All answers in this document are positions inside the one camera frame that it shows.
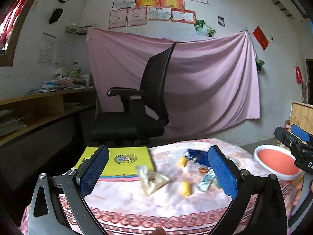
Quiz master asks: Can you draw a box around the white green wrapper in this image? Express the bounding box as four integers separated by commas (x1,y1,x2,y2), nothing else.
196,169,222,192

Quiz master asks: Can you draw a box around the yellow cylinder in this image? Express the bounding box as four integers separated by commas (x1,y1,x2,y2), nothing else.
178,181,192,197
177,156,188,168

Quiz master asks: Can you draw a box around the beige transparent wrapper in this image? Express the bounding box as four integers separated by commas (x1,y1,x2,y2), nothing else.
136,165,170,196

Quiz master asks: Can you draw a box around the blue snack bag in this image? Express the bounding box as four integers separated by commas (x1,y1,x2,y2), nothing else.
184,149,211,169

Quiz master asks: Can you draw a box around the red trash bucket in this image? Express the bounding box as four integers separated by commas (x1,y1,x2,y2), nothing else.
253,145,302,181

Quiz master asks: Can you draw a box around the person's right hand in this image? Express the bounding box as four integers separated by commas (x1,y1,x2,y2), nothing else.
289,171,305,207

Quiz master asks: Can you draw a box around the wooden cabinet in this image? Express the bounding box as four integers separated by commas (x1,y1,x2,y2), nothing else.
290,102,313,134

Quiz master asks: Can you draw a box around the red hanging ornament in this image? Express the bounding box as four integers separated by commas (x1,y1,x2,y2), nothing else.
295,65,303,84

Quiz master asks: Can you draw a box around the yellow book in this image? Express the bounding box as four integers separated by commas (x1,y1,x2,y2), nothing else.
73,146,156,179

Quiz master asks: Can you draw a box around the pink hanging sheet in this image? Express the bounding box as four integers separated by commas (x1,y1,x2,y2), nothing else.
86,28,261,138

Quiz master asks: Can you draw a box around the black office chair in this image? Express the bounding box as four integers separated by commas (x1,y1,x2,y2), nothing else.
85,42,177,147

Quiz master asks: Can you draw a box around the pile of papers on desk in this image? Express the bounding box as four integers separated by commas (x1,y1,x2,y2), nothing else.
28,66,94,95

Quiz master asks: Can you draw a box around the small black white photo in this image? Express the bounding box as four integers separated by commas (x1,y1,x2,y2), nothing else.
218,16,225,27

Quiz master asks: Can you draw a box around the red paper on wall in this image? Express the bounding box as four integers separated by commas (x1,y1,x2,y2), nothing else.
253,26,269,51

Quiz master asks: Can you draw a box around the green poster on wall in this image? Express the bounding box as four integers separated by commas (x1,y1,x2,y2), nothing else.
194,20,216,38

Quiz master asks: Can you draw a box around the black oval wall object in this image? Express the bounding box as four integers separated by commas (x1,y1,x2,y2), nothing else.
48,8,64,24

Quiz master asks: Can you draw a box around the wall certificates cluster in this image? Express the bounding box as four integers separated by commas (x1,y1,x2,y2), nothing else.
108,0,208,29

